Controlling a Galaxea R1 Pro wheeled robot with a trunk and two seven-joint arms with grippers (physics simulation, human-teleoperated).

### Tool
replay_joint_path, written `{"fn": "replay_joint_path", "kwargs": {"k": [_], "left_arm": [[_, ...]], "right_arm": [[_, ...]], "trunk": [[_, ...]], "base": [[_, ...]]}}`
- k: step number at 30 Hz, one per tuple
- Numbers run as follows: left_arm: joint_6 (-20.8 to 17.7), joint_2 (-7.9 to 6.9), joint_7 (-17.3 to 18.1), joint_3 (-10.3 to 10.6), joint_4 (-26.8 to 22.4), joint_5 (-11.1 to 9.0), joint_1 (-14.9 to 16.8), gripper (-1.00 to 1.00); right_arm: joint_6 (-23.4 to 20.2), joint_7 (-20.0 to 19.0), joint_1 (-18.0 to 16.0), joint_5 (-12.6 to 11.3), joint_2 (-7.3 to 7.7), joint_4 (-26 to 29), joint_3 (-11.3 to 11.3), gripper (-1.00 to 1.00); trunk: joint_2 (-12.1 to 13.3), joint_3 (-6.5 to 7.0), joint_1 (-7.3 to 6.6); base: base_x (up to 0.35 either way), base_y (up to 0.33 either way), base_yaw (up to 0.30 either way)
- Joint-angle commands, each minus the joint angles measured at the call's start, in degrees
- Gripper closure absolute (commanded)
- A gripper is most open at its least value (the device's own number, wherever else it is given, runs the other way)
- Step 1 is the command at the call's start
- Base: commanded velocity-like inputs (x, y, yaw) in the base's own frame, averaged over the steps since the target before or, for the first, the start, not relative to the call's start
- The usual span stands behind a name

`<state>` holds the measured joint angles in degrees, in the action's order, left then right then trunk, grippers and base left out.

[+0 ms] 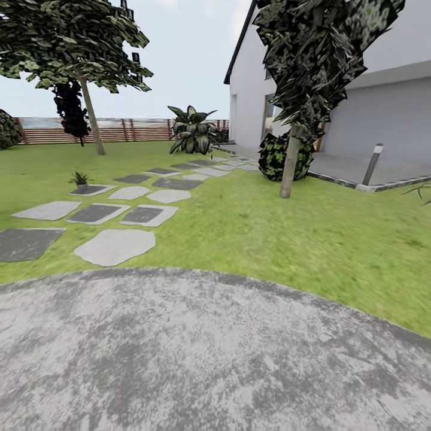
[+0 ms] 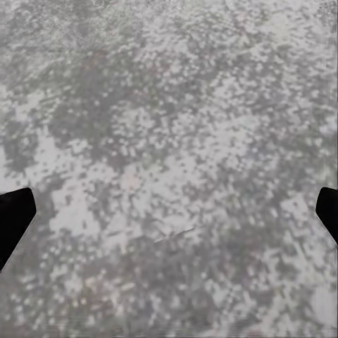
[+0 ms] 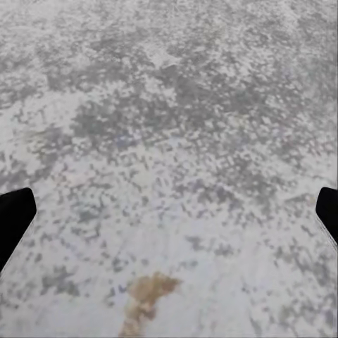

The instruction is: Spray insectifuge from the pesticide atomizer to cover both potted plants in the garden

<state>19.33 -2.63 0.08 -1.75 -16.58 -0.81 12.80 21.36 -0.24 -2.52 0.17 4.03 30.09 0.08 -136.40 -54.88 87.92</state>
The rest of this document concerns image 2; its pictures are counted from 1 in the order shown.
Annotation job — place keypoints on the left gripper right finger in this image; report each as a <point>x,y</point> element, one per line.
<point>327,210</point>

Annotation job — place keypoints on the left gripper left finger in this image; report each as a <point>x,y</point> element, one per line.
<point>17,210</point>

